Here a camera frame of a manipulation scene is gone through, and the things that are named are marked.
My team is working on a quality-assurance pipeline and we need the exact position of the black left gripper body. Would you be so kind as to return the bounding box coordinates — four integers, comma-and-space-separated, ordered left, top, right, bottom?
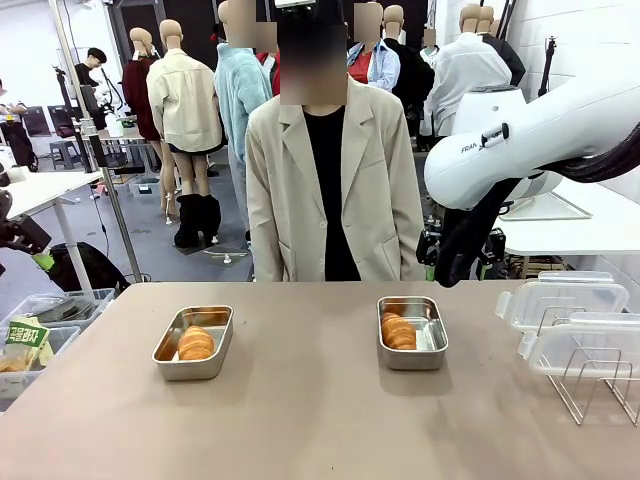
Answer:
0, 214, 53, 257

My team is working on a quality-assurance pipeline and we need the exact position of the clear plastic container lid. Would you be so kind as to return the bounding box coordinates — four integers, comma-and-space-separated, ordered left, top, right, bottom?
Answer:
494, 271, 630, 335
518, 312, 640, 379

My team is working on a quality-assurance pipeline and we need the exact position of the golden croissant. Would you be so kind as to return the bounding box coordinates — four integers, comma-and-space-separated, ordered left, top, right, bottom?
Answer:
177, 324, 216, 362
380, 312, 418, 351

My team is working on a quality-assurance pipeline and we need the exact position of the rectangular steel container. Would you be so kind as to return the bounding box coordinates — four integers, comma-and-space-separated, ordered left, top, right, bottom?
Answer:
151, 305, 235, 382
375, 295, 450, 372

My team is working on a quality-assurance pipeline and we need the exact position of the person right forearm beige sleeve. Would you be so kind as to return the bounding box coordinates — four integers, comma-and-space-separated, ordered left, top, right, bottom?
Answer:
245, 199, 274, 283

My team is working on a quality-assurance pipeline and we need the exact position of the person left forearm beige sleeve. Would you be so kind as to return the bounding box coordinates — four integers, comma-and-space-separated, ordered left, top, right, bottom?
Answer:
397, 199, 426, 281

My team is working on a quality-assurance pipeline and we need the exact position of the black bag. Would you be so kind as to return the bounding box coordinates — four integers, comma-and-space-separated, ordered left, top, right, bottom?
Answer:
48, 241, 132, 295

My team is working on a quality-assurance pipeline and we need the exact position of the white work table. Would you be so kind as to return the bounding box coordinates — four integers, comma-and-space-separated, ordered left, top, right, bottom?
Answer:
0, 169, 105, 296

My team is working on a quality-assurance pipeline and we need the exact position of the clear plastic storage bin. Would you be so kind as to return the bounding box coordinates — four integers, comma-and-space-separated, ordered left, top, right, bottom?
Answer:
0, 323, 83, 401
0, 288, 117, 334

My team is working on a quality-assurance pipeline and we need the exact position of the green snack bag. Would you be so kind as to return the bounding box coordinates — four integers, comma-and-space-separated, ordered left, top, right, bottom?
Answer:
4, 316, 51, 374

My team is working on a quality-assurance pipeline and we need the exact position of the grey stool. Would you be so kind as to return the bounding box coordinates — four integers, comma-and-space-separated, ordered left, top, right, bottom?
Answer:
48, 140, 84, 171

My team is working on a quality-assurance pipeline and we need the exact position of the white side table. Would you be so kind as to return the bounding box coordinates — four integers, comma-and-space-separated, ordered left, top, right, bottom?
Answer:
499, 177, 640, 257

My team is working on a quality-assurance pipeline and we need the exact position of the clear box on floor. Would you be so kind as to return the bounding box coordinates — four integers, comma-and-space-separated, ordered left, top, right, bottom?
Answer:
128, 175, 164, 197

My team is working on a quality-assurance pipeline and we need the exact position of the black high boot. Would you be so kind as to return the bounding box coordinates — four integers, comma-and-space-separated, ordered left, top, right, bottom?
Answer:
173, 194, 202, 250
198, 193, 223, 246

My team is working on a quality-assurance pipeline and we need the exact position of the person in beige blazer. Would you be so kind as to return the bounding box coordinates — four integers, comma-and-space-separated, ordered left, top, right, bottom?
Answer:
244, 0, 426, 283

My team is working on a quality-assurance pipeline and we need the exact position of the background person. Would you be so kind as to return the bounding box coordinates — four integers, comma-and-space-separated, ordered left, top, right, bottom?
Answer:
74, 47, 109, 116

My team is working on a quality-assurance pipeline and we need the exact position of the mannequin in black garment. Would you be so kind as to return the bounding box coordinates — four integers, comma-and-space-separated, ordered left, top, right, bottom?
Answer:
382, 4, 436, 151

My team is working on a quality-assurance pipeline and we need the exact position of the mannequin in dark red dress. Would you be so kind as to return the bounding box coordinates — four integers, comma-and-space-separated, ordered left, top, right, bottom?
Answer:
121, 27, 179, 221

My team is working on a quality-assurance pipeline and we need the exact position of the mannequin in white shirt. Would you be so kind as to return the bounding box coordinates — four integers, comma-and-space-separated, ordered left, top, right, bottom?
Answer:
419, 2, 514, 139

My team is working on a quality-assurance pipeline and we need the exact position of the mannequin in light blue shirt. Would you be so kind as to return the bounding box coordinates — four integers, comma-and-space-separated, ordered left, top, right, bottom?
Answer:
347, 2, 402, 94

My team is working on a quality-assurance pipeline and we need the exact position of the mannequin in black coat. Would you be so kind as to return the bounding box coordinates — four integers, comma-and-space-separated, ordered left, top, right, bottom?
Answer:
477, 4, 527, 89

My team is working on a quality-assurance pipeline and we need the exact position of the black tripod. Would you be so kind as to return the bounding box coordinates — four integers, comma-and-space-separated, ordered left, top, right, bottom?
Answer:
537, 35, 559, 99

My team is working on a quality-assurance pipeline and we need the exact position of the mannequin in cream jacket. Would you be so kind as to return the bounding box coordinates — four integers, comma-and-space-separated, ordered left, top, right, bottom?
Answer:
146, 18, 225, 201

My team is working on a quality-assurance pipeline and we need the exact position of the mannequin in red jacket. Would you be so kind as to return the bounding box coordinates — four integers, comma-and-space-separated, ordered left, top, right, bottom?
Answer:
255, 22, 282, 97

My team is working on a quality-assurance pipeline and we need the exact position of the mannequin in blue fleece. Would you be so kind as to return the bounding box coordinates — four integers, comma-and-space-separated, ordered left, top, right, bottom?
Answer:
213, 0, 275, 246

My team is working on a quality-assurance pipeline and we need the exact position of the black right arm cable sleeve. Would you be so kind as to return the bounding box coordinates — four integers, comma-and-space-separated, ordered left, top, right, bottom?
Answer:
433, 124, 640, 289

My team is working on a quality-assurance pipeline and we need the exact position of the silver metal frame pole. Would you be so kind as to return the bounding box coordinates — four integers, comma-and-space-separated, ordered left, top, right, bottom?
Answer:
48, 0, 145, 284

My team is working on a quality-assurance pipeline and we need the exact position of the silver wire lid rack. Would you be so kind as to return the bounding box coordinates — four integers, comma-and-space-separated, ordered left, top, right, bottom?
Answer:
537, 305, 640, 427

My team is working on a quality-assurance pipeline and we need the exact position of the mannequin stand base plate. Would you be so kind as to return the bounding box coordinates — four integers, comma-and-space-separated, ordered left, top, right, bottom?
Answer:
203, 248, 251, 265

